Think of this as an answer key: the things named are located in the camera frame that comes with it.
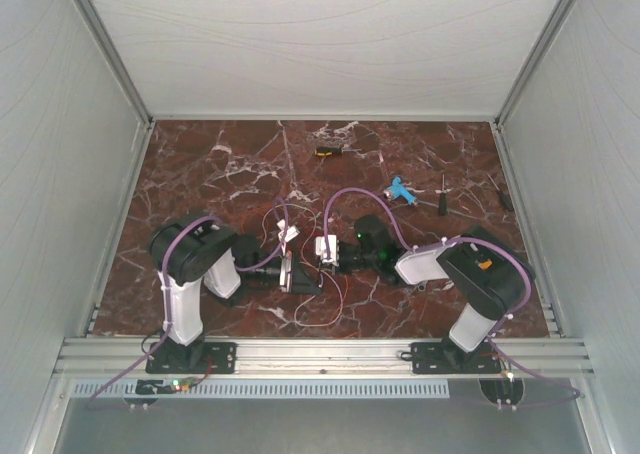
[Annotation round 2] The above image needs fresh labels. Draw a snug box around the blue plastic tool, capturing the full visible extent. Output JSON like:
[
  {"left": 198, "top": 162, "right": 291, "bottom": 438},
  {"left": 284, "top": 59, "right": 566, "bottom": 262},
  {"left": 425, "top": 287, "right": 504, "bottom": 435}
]
[{"left": 383, "top": 176, "right": 417, "bottom": 206}]

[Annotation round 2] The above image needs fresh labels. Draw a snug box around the white wire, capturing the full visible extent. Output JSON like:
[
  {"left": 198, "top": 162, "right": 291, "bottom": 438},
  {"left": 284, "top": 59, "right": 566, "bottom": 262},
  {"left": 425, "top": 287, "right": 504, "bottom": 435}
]
[{"left": 259, "top": 203, "right": 351, "bottom": 328}]

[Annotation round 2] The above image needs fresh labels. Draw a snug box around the orange wire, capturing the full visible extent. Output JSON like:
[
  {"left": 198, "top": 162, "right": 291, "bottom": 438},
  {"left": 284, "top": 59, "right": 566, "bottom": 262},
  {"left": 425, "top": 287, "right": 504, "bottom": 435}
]
[{"left": 234, "top": 208, "right": 351, "bottom": 325}]

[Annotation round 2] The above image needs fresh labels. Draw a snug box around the black screwdriver far right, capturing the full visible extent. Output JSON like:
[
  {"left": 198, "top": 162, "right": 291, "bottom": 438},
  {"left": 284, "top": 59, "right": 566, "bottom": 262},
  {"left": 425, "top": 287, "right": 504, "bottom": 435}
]
[{"left": 488, "top": 175, "right": 515, "bottom": 212}]

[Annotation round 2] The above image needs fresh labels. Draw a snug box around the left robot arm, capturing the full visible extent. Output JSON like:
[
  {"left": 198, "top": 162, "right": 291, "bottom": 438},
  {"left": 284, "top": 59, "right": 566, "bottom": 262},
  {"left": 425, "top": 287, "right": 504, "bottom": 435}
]
[{"left": 145, "top": 213, "right": 321, "bottom": 375}]

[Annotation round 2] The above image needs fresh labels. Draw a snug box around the slotted grey cable duct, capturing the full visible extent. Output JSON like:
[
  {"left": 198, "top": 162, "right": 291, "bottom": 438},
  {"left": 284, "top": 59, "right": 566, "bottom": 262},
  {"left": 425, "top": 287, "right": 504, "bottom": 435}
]
[{"left": 99, "top": 378, "right": 450, "bottom": 400}]

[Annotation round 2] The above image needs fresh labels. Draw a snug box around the yellow black screwdriver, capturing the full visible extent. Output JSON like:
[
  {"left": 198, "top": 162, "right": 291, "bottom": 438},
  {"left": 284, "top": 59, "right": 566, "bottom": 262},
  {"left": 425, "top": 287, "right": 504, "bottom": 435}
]
[{"left": 314, "top": 146, "right": 360, "bottom": 157}]

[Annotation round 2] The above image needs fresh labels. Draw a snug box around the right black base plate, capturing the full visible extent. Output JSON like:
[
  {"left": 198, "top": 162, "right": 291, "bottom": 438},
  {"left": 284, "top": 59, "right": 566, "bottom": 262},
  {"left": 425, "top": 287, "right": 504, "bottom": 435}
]
[{"left": 399, "top": 339, "right": 502, "bottom": 375}]

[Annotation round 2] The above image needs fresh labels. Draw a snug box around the aluminium front rail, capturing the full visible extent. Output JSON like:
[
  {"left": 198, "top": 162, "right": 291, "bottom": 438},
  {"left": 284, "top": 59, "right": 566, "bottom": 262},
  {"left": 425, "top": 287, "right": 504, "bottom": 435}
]
[{"left": 54, "top": 337, "right": 594, "bottom": 378}]

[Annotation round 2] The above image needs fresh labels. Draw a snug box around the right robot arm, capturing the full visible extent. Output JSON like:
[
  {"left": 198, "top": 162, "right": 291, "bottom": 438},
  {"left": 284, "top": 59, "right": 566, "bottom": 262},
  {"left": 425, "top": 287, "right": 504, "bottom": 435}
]
[{"left": 314, "top": 215, "right": 535, "bottom": 374}]

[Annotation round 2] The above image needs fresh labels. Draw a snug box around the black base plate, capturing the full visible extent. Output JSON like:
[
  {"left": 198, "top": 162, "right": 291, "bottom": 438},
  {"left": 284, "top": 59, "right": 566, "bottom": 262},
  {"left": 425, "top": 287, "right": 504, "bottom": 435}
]
[
  {"left": 145, "top": 340, "right": 237, "bottom": 375},
  {"left": 399, "top": 339, "right": 502, "bottom": 375}
]

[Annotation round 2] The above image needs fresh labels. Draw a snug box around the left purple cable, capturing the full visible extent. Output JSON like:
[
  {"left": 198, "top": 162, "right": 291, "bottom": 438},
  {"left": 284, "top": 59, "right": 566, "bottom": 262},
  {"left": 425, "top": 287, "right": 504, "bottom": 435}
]
[{"left": 85, "top": 196, "right": 291, "bottom": 411}]

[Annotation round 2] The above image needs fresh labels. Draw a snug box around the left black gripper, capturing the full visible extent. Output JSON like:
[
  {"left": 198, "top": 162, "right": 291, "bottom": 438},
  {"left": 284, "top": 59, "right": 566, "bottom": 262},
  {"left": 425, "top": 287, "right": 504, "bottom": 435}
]
[{"left": 245, "top": 251, "right": 323, "bottom": 297}]

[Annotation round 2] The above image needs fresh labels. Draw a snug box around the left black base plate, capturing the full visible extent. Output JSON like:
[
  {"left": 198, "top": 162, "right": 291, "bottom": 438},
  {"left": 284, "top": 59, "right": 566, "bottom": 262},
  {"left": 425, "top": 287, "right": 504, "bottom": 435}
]
[{"left": 145, "top": 340, "right": 237, "bottom": 375}]

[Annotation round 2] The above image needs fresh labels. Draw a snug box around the black handle screwdriver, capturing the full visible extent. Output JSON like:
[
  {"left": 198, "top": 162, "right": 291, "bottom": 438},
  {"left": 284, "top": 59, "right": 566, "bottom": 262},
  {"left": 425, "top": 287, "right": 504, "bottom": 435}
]
[{"left": 437, "top": 175, "right": 449, "bottom": 216}]

